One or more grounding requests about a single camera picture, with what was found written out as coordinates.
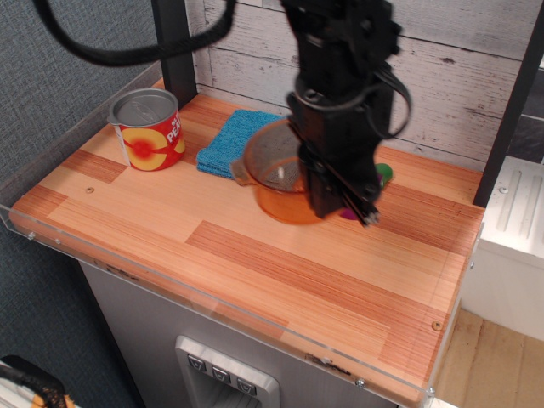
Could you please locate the black braided cable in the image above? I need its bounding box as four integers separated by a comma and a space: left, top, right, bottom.
33, 0, 239, 67

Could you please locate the black vertical post left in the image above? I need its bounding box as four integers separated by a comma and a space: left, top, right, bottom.
151, 0, 198, 109

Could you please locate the grey cabinet with dispenser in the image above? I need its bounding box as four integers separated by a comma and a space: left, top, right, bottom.
81, 263, 393, 407

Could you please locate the orange transparent measuring cup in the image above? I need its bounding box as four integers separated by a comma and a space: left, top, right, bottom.
229, 119, 322, 224

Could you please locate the white plastic unit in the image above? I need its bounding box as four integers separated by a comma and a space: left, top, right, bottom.
460, 157, 543, 340

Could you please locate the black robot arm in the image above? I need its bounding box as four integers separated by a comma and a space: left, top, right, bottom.
281, 1, 412, 226

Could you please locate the red yellow peach can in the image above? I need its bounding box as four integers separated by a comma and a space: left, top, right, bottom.
108, 88, 185, 172

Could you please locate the black vertical post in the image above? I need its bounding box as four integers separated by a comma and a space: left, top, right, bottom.
473, 2, 543, 208
151, 0, 198, 109

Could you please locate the clear acrylic table guard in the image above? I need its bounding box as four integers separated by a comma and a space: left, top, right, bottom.
0, 59, 485, 403

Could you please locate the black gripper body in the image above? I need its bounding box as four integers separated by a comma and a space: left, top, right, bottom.
287, 80, 381, 226

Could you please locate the blue folded cloth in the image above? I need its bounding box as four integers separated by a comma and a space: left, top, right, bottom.
196, 110, 282, 179

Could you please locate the black vertical post right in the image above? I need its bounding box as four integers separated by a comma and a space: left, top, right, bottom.
473, 2, 543, 208

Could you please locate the black orange cable bundle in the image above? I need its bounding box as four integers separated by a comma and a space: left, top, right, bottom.
0, 354, 76, 408

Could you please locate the purple green toy eggplant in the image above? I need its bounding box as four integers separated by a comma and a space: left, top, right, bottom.
340, 163, 394, 221

